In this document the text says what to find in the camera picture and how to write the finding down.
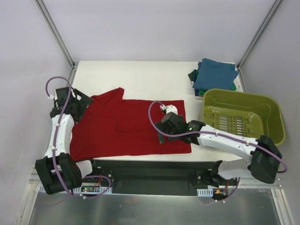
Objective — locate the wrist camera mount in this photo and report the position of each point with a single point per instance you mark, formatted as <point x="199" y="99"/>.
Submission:
<point x="52" y="97"/>
<point x="169" y="109"/>

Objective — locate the aluminium frame post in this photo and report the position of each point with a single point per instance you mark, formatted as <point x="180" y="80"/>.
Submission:
<point x="260" y="31"/>
<point x="55" y="32"/>

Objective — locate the olive green plastic basket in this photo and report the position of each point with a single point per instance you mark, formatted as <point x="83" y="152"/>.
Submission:
<point x="244" y="114"/>

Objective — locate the white cable duct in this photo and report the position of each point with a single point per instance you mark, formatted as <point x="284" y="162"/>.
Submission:
<point x="208" y="192"/>
<point x="92" y="190"/>

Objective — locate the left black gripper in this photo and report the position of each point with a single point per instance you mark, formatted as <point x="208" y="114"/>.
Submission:
<point x="82" y="101"/>

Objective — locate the left aluminium frame post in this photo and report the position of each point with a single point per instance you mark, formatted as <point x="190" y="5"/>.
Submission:
<point x="55" y="32"/>

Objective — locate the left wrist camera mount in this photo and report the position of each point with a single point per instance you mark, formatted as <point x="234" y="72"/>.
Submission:
<point x="52" y="97"/>

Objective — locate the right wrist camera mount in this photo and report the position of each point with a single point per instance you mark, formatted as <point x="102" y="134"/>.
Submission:
<point x="169" y="109"/>

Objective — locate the right aluminium frame post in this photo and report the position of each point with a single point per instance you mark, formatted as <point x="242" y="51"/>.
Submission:
<point x="260" y="31"/>

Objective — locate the folded dark green t shirt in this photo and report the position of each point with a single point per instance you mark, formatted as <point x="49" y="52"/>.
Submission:
<point x="193" y="75"/>

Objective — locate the left white cable duct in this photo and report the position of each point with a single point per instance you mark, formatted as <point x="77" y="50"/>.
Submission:
<point x="92" y="190"/>

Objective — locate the folded blue t shirt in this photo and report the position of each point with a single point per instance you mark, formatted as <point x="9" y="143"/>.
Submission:
<point x="211" y="64"/>

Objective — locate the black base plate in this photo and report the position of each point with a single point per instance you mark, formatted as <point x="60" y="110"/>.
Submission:
<point x="152" y="177"/>

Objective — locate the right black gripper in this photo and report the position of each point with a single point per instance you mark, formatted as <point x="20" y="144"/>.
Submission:
<point x="162" y="131"/>

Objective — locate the right white cable duct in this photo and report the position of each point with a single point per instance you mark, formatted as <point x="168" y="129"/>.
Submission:
<point x="208" y="192"/>

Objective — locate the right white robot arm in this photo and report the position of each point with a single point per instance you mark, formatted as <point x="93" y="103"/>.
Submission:
<point x="258" y="158"/>

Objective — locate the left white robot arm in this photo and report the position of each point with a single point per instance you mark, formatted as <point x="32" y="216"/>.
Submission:
<point x="58" y="151"/>

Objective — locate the red t shirt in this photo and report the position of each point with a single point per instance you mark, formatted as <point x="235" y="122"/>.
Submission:
<point x="113" y="126"/>

